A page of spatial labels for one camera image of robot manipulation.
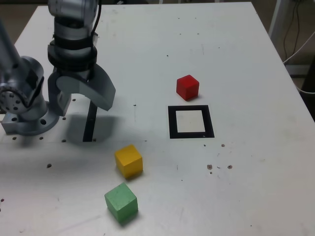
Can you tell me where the black camera cable with plug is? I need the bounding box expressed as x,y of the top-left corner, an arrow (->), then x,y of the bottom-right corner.
90,0 -> 103,82

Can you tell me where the black tape strip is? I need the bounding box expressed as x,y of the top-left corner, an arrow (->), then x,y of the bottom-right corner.
82,100 -> 98,143

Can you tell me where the red cube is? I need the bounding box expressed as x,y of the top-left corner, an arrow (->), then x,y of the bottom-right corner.
176,74 -> 200,101

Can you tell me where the thin black hanging cable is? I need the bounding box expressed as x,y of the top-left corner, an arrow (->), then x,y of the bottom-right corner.
283,0 -> 301,61

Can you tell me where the white frame leg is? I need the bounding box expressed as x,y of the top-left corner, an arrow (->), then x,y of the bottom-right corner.
268,0 -> 284,45

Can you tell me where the green cube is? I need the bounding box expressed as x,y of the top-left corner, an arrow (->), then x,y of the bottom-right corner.
104,182 -> 139,225

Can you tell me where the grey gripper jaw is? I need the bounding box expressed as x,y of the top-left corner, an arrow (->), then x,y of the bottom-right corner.
48,70 -> 72,117
56,64 -> 116,112

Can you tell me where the yellow cube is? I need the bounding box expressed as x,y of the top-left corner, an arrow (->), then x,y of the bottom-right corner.
114,144 -> 144,179

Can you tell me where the black tape square outline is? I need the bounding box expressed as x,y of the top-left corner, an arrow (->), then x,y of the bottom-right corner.
167,105 -> 215,140

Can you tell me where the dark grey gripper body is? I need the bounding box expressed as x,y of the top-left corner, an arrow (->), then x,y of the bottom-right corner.
57,68 -> 94,81

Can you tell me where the white cable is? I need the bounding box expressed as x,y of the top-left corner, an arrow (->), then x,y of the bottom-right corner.
294,82 -> 315,94
282,31 -> 315,65

